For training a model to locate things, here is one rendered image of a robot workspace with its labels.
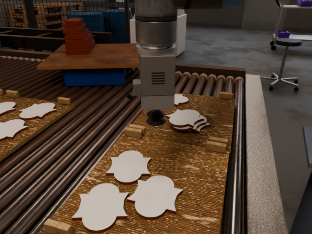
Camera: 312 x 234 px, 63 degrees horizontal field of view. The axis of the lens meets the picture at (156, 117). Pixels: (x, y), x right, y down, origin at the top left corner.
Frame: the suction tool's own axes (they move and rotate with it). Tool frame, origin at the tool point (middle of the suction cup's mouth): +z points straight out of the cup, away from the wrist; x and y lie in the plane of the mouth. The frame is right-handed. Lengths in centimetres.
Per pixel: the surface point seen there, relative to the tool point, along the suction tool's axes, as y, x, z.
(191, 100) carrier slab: -51, 21, 18
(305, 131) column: -32, 63, 25
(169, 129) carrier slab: -27.3, 7.4, 18.4
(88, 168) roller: -10.4, -18.2, 20.0
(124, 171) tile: -5.0, -7.9, 17.4
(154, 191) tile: 2.9, -0.7, 17.4
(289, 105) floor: -230, 197, 112
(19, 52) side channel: -146, -85, 17
